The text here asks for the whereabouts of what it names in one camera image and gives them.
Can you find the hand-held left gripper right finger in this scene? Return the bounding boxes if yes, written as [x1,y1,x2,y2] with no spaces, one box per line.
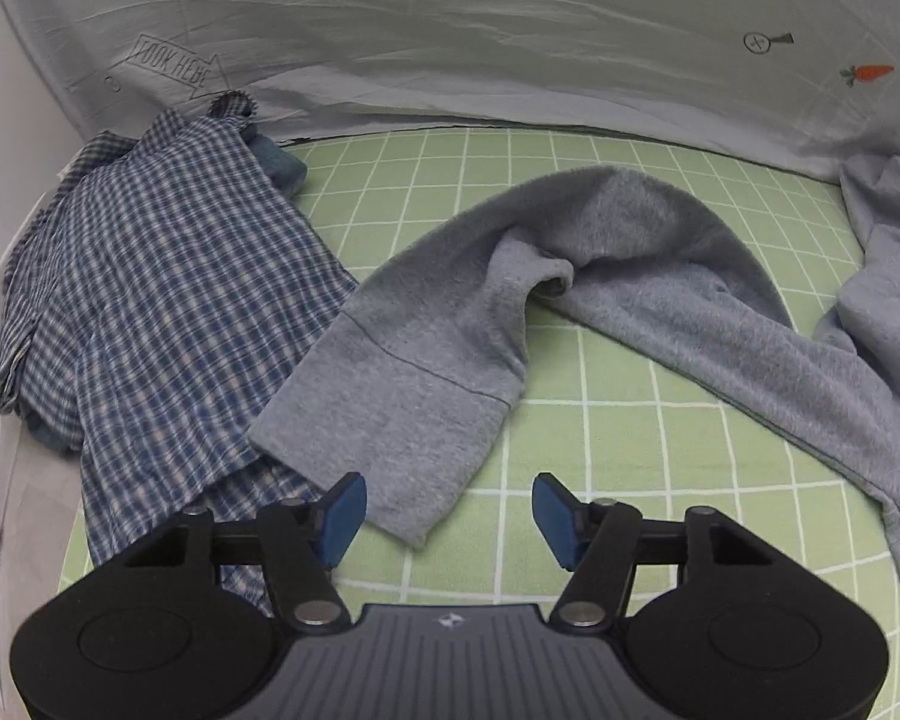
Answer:
[532,472,779,630]

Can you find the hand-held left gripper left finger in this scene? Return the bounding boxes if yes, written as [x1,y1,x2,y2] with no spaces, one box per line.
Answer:
[122,472,368,628]

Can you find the grey fleece sweater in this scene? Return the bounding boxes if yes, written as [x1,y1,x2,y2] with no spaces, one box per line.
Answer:
[247,154,900,713]

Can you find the green grid mat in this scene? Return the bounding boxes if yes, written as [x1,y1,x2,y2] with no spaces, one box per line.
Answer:
[56,127,900,720]

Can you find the blue plaid shirt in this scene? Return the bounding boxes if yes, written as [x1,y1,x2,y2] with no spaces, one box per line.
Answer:
[0,90,361,608]

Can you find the grey printed sheet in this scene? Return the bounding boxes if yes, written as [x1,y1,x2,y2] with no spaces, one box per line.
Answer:
[0,0,900,182]

